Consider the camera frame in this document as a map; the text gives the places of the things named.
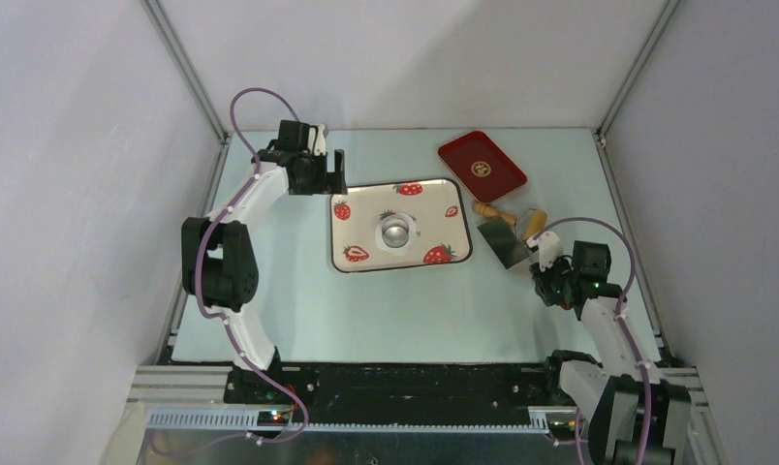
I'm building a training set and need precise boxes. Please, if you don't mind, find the wooden dough roller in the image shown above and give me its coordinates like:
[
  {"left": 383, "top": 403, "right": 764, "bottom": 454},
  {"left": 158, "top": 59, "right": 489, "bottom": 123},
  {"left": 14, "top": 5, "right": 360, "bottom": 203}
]
[{"left": 472, "top": 201, "right": 548, "bottom": 242}]

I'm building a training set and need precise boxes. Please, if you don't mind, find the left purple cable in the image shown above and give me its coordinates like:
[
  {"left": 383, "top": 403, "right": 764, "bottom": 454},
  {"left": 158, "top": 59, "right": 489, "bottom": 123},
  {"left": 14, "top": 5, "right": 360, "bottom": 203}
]
[{"left": 148, "top": 86, "right": 310, "bottom": 457}]

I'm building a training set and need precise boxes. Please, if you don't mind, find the round metal cutter ring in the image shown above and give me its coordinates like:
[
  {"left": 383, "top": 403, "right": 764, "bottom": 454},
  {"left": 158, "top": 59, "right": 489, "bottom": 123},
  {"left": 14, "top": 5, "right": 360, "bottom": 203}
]
[{"left": 380, "top": 216, "right": 414, "bottom": 250}]

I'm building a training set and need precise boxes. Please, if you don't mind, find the aluminium frame rail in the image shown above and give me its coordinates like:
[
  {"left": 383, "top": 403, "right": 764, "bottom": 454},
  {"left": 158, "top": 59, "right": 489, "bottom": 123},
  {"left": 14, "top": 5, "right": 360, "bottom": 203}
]
[{"left": 126, "top": 364, "right": 712, "bottom": 432}]

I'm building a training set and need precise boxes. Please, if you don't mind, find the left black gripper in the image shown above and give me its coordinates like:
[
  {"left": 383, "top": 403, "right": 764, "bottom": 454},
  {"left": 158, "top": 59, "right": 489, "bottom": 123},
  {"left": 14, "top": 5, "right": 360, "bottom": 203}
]
[{"left": 291, "top": 150, "right": 347, "bottom": 197}]

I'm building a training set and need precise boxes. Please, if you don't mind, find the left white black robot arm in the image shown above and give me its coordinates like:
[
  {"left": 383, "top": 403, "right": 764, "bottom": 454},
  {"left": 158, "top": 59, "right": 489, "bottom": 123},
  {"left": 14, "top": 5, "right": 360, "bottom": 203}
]
[{"left": 180, "top": 120, "right": 348, "bottom": 404}]

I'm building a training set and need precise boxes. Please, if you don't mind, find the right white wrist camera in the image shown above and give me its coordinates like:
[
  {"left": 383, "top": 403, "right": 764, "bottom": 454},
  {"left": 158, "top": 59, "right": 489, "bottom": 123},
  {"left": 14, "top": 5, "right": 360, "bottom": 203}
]
[{"left": 533, "top": 231, "right": 564, "bottom": 271}]

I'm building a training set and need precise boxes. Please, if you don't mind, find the red lacquer tray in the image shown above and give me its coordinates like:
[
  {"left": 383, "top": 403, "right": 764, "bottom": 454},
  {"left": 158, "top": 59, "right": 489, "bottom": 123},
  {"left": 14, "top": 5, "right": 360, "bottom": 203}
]
[{"left": 437, "top": 131, "right": 528, "bottom": 204}]

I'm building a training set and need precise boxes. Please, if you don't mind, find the strawberry print tray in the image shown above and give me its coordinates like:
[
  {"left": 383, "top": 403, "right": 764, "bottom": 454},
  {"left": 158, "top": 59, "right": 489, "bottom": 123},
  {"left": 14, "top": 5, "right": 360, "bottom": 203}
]
[{"left": 329, "top": 178, "right": 473, "bottom": 273}]

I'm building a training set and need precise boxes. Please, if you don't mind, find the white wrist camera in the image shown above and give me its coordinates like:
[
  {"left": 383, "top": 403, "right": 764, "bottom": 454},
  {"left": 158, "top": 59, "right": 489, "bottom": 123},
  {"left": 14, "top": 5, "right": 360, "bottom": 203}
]
[
  {"left": 533, "top": 231, "right": 564, "bottom": 271},
  {"left": 309, "top": 123, "right": 328, "bottom": 156}
]

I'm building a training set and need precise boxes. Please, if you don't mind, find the white dough piece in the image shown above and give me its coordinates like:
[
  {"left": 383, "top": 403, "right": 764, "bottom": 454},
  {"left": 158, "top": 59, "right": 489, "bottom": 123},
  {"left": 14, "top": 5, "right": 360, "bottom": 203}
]
[{"left": 374, "top": 213, "right": 420, "bottom": 257}]

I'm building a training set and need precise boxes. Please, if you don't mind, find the metal spatula red handle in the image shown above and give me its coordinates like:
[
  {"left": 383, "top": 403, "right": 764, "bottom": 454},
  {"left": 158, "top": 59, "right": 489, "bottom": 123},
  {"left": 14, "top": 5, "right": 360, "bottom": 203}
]
[{"left": 478, "top": 217, "right": 530, "bottom": 274}]

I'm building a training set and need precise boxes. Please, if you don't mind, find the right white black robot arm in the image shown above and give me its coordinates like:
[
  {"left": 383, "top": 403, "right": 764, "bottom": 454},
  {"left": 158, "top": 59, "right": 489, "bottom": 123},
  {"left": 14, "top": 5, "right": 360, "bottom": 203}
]
[{"left": 526, "top": 232, "right": 692, "bottom": 464}]

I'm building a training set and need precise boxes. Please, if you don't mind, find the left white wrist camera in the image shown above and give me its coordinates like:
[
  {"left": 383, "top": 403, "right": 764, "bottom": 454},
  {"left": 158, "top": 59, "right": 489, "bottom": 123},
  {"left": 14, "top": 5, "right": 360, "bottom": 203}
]
[{"left": 309, "top": 123, "right": 328, "bottom": 156}]

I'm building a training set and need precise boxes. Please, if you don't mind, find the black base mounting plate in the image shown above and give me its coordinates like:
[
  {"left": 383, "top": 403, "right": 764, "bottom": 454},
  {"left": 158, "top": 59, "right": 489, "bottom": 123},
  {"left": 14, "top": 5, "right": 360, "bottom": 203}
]
[{"left": 223, "top": 360, "right": 574, "bottom": 427}]

